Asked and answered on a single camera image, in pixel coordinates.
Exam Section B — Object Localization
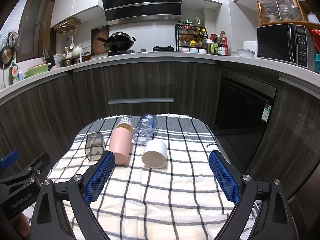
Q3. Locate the pink plastic cup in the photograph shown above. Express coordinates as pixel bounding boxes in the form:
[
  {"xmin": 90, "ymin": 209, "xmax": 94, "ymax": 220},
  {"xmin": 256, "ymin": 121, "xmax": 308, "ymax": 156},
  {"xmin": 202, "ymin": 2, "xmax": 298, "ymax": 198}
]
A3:
[{"xmin": 108, "ymin": 127, "xmax": 132, "ymax": 165}]

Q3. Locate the smoky grey square cup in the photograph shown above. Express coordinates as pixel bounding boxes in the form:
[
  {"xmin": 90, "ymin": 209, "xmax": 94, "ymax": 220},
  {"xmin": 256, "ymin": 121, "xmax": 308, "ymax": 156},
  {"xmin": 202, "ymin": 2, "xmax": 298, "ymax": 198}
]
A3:
[{"xmin": 85, "ymin": 132, "xmax": 105, "ymax": 161}]

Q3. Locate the white plastic cup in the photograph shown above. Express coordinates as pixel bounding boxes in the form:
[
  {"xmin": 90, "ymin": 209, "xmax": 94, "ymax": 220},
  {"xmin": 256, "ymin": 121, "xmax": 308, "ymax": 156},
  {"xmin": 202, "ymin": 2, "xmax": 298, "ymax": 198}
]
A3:
[{"xmin": 142, "ymin": 139, "xmax": 167, "ymax": 168}]

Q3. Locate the beige patterned cup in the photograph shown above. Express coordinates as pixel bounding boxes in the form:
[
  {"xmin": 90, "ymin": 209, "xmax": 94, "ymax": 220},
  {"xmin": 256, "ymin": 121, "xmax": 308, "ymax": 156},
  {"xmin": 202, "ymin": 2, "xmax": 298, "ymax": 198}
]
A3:
[{"xmin": 117, "ymin": 117, "xmax": 133, "ymax": 129}]

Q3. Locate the person's left hand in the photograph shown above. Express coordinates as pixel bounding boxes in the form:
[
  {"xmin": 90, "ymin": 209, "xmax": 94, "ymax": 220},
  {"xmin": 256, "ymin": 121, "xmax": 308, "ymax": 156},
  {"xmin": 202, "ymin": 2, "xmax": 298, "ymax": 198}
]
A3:
[{"xmin": 11, "ymin": 213, "xmax": 30, "ymax": 239}]

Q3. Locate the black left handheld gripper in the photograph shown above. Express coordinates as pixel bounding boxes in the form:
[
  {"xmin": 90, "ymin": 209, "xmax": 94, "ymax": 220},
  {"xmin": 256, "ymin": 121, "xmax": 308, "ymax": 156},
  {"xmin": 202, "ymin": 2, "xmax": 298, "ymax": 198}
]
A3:
[{"xmin": 1, "ymin": 152, "xmax": 51, "ymax": 220}]

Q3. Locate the black white checked cloth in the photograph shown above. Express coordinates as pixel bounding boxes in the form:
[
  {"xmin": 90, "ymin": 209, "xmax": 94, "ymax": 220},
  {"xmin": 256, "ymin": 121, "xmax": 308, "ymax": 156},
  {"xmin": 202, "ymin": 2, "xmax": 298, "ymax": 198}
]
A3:
[{"xmin": 23, "ymin": 113, "xmax": 262, "ymax": 240}]

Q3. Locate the built-in black dishwasher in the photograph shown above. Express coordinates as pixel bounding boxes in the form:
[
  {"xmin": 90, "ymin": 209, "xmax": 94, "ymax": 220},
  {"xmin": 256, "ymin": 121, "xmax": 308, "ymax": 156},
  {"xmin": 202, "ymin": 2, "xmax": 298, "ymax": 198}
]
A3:
[{"xmin": 214, "ymin": 71, "xmax": 277, "ymax": 172}]

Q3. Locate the clear blue plastic bottle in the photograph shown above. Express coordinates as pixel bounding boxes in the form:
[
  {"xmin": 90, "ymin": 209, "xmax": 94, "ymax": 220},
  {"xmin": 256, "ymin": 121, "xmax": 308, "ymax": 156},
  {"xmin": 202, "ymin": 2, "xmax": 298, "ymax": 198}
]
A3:
[{"xmin": 132, "ymin": 114, "xmax": 157, "ymax": 145}]

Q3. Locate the green dish soap bottle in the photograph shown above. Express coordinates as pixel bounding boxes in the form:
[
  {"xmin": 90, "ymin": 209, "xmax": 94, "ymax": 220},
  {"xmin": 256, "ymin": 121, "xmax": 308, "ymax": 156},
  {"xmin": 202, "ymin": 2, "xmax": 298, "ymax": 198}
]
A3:
[{"xmin": 9, "ymin": 62, "xmax": 19, "ymax": 85}]

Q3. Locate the green plastic basin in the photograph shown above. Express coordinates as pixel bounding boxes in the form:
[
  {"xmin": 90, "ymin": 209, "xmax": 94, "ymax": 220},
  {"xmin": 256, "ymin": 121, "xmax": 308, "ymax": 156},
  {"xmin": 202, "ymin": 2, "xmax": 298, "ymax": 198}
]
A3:
[{"xmin": 25, "ymin": 63, "xmax": 51, "ymax": 78}]

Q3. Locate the white bowl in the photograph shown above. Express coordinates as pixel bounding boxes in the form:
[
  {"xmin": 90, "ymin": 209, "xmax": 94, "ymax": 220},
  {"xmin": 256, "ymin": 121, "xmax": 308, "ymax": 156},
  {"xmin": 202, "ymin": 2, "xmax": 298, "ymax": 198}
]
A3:
[{"xmin": 237, "ymin": 49, "xmax": 255, "ymax": 57}]

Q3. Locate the black microwave oven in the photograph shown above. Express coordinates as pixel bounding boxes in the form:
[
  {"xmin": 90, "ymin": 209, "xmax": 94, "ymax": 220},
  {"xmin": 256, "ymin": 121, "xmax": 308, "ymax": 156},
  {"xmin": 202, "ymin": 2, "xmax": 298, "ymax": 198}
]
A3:
[{"xmin": 257, "ymin": 23, "xmax": 318, "ymax": 72}]

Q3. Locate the dark wooden cutting board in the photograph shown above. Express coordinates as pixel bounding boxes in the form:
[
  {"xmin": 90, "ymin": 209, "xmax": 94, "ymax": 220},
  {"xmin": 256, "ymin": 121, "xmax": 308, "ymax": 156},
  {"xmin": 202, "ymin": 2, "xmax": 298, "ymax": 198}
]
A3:
[{"xmin": 90, "ymin": 25, "xmax": 110, "ymax": 56}]

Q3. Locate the red-capped sauce bottle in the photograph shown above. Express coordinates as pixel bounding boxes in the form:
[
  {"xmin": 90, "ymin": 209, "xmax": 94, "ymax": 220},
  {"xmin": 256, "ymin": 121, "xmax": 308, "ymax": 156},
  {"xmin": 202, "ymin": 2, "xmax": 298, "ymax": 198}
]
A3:
[{"xmin": 217, "ymin": 31, "xmax": 228, "ymax": 56}]

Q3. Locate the brown wooden door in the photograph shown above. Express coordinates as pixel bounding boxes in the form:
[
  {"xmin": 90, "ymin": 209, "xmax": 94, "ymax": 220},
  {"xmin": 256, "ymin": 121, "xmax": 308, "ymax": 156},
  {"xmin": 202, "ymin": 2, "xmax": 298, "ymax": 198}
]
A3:
[{"xmin": 17, "ymin": 0, "xmax": 56, "ymax": 62}]

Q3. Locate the hanging frying pan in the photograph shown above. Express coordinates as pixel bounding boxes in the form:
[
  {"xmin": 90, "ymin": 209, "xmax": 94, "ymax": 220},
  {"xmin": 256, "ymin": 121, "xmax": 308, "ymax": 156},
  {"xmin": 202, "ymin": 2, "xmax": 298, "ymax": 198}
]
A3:
[{"xmin": 1, "ymin": 31, "xmax": 20, "ymax": 70}]

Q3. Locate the black wok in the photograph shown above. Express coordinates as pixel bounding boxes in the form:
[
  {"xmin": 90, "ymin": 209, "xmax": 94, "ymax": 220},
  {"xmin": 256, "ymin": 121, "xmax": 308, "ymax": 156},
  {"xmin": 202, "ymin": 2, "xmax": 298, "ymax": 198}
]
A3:
[{"xmin": 97, "ymin": 31, "xmax": 136, "ymax": 52}]

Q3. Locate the black spice rack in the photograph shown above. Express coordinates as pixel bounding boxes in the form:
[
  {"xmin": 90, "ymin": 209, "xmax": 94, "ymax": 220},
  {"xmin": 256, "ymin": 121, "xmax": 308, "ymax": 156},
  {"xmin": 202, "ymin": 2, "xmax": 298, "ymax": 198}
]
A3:
[{"xmin": 175, "ymin": 23, "xmax": 208, "ymax": 52}]

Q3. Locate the wooden glass-door cabinet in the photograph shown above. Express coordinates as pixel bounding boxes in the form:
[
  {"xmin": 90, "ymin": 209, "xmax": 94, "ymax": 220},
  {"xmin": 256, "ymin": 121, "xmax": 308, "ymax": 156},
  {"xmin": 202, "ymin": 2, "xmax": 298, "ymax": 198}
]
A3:
[{"xmin": 256, "ymin": 0, "xmax": 319, "ymax": 30}]

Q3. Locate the black range hood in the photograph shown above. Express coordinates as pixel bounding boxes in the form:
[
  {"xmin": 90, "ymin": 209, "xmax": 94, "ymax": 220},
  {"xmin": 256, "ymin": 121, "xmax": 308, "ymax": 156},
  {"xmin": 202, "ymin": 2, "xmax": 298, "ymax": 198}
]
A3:
[{"xmin": 102, "ymin": 0, "xmax": 182, "ymax": 25}]

